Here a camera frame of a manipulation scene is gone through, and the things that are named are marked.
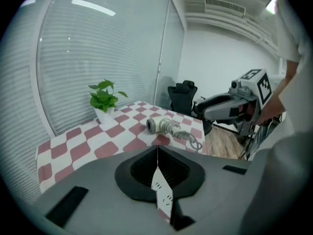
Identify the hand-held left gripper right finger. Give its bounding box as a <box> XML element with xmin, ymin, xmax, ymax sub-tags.
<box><xmin>160</xmin><ymin>144</ymin><xmax>255</xmax><ymax>235</ymax></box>

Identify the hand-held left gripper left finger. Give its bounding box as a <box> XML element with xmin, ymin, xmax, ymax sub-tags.
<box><xmin>31</xmin><ymin>153</ymin><xmax>172</xmax><ymax>235</ymax></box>

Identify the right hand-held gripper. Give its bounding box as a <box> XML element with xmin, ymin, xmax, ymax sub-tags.
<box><xmin>197</xmin><ymin>69</ymin><xmax>273</xmax><ymax>137</ymax></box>

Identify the white hair dryer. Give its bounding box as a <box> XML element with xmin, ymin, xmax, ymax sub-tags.
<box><xmin>146</xmin><ymin>117</ymin><xmax>177</xmax><ymax>134</ymax></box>

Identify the person's right forearm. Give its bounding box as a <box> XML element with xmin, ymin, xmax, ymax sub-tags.
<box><xmin>253</xmin><ymin>59</ymin><xmax>302</xmax><ymax>127</ymax></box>

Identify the black office chair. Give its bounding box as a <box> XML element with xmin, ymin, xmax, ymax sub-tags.
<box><xmin>167</xmin><ymin>80</ymin><xmax>212</xmax><ymax>135</ymax></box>

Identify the red white checkered tablecloth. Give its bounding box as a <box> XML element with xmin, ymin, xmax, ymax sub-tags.
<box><xmin>36</xmin><ymin>100</ymin><xmax>206</xmax><ymax>195</ymax></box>

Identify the white paper tag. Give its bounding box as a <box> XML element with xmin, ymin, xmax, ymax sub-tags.
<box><xmin>151</xmin><ymin>145</ymin><xmax>175</xmax><ymax>217</ymax></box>

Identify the white plant pot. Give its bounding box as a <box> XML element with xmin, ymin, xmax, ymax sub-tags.
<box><xmin>94</xmin><ymin>107</ymin><xmax>115</xmax><ymax>125</ymax></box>

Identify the green potted plant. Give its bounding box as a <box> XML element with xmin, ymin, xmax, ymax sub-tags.
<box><xmin>88</xmin><ymin>79</ymin><xmax>129</xmax><ymax>114</ymax></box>

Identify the ceiling air vent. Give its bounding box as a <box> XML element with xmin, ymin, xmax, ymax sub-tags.
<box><xmin>203</xmin><ymin>0</ymin><xmax>246</xmax><ymax>16</ymax></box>

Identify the ceiling light panel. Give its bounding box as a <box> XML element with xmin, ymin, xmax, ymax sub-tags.
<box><xmin>265</xmin><ymin>0</ymin><xmax>280</xmax><ymax>16</ymax></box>

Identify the glass partition with blinds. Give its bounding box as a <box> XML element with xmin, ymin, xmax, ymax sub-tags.
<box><xmin>0</xmin><ymin>0</ymin><xmax>185</xmax><ymax>200</ymax></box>

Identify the grey hair dryer cable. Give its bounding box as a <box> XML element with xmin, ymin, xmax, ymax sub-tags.
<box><xmin>160</xmin><ymin>118</ymin><xmax>203</xmax><ymax>153</ymax></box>

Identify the bundle of dark cables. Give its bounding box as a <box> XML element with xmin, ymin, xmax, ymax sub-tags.
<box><xmin>238</xmin><ymin>120</ymin><xmax>282</xmax><ymax>161</ymax></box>

